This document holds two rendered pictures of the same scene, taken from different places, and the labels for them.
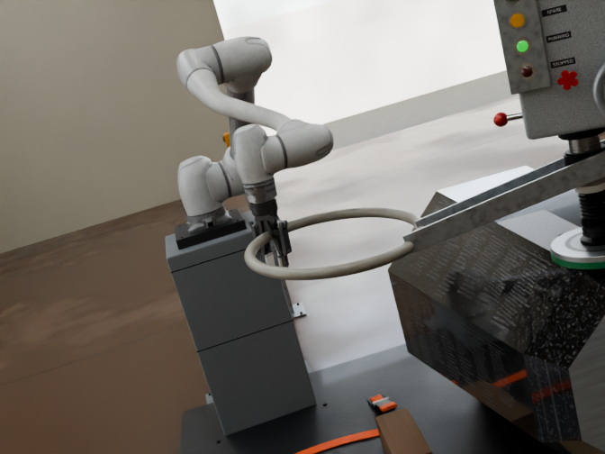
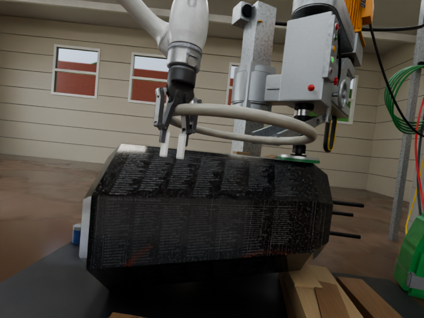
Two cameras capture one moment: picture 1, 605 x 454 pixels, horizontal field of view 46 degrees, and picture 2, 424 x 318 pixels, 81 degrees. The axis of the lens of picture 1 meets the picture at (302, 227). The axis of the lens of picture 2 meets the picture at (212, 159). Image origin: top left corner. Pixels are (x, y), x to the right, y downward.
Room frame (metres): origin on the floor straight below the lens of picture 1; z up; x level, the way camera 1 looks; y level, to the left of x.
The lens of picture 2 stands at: (1.77, 0.75, 0.86)
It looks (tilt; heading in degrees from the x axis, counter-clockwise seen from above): 3 degrees down; 278
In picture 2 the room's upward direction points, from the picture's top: 6 degrees clockwise
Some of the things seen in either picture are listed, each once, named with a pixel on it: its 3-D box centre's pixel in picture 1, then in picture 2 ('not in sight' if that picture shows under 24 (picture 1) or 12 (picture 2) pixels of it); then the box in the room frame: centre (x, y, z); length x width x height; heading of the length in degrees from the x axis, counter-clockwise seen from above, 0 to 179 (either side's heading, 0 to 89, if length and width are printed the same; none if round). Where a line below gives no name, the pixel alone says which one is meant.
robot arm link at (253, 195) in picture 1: (260, 190); (183, 60); (1.97, 0.09, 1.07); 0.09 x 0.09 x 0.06
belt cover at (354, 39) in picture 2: not in sight; (330, 37); (1.33, -0.95, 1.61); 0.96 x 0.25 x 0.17; 61
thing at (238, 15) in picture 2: not in sight; (242, 14); (1.93, -1.46, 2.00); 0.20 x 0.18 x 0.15; 93
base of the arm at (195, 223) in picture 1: (208, 217); not in sight; (2.82, 0.36, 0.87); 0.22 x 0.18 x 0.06; 8
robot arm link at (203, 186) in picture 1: (200, 183); not in sight; (2.84, 0.35, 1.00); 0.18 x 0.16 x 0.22; 106
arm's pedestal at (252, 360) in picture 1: (239, 319); not in sight; (2.84, 0.36, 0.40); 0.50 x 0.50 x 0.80; 8
